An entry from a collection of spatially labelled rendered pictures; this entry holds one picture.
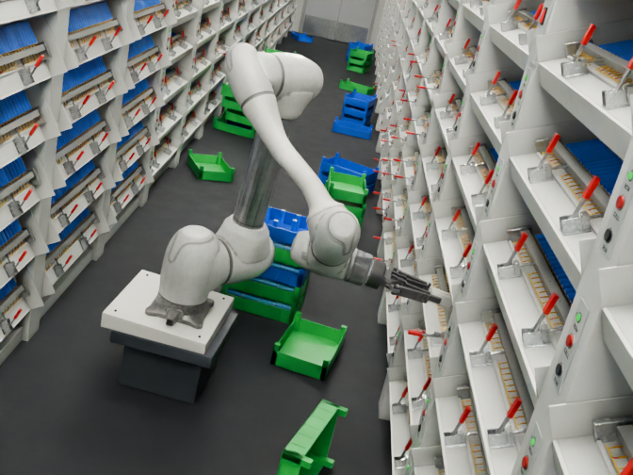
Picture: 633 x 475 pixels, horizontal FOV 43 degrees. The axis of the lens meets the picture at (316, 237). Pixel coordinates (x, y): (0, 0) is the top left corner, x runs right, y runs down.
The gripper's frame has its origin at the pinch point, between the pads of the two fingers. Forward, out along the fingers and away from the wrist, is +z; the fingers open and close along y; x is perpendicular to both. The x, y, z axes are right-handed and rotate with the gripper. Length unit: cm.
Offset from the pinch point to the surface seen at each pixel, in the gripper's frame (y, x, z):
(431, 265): 33.1, 4.3, 0.8
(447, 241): 12.7, -11.1, -1.8
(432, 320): 1.5, 7.6, 1.0
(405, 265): 84, 27, 2
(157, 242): 132, 75, -96
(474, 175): 12.1, -31.0, -2.8
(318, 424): -8.6, 43.7, -17.8
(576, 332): -103, -43, -6
